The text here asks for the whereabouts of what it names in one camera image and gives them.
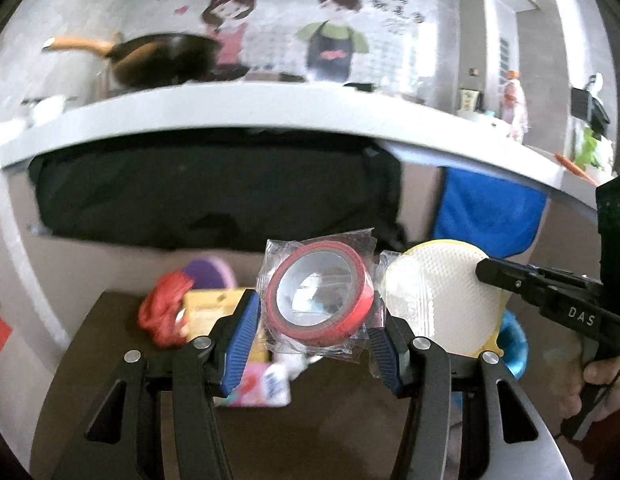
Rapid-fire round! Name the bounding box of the black cloth bag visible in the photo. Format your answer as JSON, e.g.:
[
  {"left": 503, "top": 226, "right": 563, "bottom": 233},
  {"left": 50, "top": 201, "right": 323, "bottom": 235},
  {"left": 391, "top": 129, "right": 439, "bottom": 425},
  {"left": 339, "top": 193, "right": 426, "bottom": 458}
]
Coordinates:
[{"left": 28, "top": 136, "right": 406, "bottom": 252}]

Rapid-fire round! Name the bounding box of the red plastic bag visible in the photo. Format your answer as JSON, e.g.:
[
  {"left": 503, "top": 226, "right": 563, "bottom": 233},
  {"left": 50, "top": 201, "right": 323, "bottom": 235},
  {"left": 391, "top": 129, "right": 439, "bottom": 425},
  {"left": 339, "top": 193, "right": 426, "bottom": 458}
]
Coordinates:
[{"left": 138, "top": 271, "right": 194, "bottom": 349}]

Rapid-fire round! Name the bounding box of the yellow snack package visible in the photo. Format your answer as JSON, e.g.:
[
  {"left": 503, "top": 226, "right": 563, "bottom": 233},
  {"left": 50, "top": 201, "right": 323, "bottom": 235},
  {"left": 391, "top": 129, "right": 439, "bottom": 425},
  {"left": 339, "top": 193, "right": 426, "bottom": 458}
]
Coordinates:
[{"left": 176, "top": 288, "right": 272, "bottom": 363}]

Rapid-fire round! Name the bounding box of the grey kitchen counter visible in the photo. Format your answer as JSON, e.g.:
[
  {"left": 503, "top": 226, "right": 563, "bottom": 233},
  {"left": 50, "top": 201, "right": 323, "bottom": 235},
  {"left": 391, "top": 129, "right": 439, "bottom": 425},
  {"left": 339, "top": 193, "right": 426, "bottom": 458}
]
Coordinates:
[{"left": 0, "top": 81, "right": 596, "bottom": 222}]

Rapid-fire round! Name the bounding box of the white round sponge pad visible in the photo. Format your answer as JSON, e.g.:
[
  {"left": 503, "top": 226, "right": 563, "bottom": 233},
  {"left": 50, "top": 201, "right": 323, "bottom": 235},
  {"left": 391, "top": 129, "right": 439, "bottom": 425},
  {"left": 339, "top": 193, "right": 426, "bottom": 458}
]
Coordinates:
[{"left": 378, "top": 240, "right": 506, "bottom": 358}]

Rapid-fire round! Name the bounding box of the cartoon couple wall sticker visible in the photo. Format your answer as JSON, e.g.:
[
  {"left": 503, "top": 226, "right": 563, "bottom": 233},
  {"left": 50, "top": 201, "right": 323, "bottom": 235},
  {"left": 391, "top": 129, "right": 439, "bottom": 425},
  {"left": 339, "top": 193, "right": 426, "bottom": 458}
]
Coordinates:
[{"left": 171, "top": 0, "right": 432, "bottom": 87}]

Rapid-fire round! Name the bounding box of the person's right hand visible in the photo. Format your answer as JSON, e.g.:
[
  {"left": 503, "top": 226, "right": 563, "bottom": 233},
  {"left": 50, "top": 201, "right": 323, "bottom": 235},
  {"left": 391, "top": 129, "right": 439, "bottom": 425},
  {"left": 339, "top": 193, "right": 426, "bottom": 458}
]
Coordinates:
[{"left": 546, "top": 344, "right": 620, "bottom": 422}]

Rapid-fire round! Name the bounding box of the blue lined trash bin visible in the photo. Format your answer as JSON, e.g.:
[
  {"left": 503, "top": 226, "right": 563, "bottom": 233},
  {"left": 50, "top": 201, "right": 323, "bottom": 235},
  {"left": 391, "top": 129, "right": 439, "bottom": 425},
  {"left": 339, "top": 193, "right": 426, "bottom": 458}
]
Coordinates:
[{"left": 449, "top": 309, "right": 530, "bottom": 406}]

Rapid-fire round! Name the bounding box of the orange carrot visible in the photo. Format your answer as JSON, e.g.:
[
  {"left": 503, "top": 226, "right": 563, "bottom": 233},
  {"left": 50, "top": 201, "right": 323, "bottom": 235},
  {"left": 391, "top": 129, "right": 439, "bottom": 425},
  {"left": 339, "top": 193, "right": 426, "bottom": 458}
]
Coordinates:
[{"left": 554, "top": 153, "right": 598, "bottom": 186}]

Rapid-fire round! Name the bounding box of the blue towel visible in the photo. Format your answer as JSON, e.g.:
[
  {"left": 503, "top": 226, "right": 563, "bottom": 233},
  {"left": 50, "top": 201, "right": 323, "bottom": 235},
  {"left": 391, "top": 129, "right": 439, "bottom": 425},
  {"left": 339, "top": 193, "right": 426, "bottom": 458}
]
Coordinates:
[{"left": 432, "top": 168, "right": 546, "bottom": 258}]

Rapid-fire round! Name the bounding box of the black wok with wooden handle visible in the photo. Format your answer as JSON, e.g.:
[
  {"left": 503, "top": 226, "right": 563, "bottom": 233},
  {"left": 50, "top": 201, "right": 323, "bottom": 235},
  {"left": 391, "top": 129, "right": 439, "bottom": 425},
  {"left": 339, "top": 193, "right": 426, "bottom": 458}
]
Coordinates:
[{"left": 42, "top": 32, "right": 221, "bottom": 89}]

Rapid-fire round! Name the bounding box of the red tape roll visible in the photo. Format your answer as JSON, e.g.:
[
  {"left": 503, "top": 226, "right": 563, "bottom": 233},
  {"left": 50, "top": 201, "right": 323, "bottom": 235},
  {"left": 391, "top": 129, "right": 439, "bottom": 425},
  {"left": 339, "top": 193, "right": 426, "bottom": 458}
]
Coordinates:
[{"left": 257, "top": 229, "right": 386, "bottom": 360}]

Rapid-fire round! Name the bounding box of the purple round lid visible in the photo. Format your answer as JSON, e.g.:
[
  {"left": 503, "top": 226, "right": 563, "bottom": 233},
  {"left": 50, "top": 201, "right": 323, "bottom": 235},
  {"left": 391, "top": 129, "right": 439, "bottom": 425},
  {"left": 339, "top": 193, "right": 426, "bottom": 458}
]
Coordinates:
[{"left": 182, "top": 256, "right": 236, "bottom": 289}]

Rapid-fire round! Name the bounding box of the pink colourful snack package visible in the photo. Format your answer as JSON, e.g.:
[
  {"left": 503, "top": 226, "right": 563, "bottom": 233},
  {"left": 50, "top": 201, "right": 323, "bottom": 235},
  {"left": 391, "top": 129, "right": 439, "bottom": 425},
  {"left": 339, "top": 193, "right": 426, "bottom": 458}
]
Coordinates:
[{"left": 214, "top": 362, "right": 292, "bottom": 408}]

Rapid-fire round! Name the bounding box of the green plant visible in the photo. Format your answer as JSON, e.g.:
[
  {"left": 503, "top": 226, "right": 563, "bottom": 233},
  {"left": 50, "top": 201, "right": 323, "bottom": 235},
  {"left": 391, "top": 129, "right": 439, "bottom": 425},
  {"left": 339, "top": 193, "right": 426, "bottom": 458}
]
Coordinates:
[{"left": 574, "top": 127, "right": 604, "bottom": 170}]

